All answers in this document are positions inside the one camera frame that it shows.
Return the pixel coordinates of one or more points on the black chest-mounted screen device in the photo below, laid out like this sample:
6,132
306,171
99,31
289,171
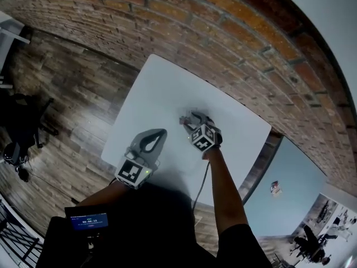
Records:
89,219

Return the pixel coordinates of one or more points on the black office chair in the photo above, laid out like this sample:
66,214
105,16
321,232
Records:
19,119

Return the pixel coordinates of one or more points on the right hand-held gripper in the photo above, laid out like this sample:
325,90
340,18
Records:
203,138

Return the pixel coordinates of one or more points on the person's black clothing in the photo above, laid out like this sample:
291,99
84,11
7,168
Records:
156,233

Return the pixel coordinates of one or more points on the person's left forearm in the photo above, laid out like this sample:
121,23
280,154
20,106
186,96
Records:
106,194

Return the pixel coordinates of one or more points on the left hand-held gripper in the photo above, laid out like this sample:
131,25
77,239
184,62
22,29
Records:
131,173

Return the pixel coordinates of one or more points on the person's right forearm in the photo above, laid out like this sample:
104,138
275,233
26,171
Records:
223,194

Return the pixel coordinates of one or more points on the black metal rack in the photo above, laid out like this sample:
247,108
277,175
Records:
16,241

